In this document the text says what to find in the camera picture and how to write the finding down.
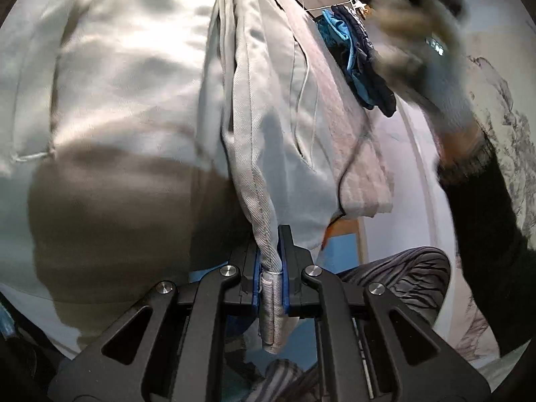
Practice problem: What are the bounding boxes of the white and blue work jacket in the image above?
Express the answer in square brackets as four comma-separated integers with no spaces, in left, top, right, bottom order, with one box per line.
[1,0,336,358]

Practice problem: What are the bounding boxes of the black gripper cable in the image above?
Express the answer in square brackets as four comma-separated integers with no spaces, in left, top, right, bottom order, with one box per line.
[330,49,380,222]

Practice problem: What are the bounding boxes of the plaid bed cover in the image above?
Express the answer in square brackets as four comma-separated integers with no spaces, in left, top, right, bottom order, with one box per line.
[281,0,393,219]

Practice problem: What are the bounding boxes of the right forearm black sleeve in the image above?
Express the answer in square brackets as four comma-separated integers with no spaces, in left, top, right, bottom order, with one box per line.
[437,124,535,356]

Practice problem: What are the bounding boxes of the landscape painting wall mural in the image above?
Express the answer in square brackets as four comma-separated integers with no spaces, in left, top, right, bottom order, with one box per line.
[449,56,535,366]

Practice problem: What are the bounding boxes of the right gloved hand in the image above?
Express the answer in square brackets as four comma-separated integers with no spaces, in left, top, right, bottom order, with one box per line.
[372,0,473,135]

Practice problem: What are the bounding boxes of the striped grey trousers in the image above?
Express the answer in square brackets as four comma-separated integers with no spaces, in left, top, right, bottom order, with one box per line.
[246,245,453,402]

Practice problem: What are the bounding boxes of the folded navy puffer jacket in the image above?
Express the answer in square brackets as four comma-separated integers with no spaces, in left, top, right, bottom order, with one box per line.
[315,5,397,117]

